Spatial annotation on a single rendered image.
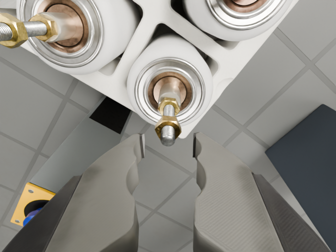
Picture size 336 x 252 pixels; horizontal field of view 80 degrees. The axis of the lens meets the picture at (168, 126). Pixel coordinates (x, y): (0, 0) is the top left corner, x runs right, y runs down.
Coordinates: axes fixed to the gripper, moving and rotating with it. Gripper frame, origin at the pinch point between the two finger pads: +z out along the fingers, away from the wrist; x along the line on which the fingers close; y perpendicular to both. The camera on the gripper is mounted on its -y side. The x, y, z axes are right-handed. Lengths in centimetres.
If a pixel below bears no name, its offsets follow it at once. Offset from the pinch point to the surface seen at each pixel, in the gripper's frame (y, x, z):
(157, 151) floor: 26.0, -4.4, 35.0
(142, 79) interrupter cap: -1.1, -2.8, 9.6
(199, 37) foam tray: -4.2, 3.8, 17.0
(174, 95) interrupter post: -0.2, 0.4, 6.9
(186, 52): -3.5, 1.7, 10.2
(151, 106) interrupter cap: 1.9, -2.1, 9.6
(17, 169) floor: 32, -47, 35
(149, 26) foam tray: -5.7, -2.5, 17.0
